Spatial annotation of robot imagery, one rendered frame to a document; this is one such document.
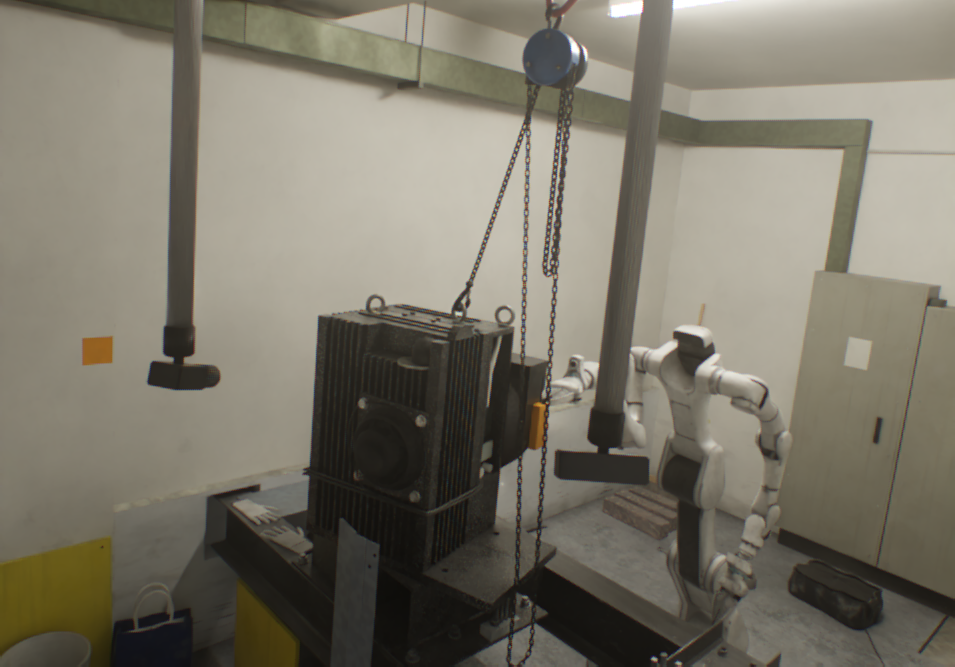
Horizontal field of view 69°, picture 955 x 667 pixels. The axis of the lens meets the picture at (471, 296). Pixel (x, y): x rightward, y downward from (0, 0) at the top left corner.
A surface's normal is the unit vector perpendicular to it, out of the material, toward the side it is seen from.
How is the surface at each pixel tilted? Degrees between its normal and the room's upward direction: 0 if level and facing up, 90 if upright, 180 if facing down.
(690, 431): 114
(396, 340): 90
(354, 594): 90
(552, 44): 92
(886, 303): 90
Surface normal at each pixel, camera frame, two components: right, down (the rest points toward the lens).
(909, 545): -0.73, 0.04
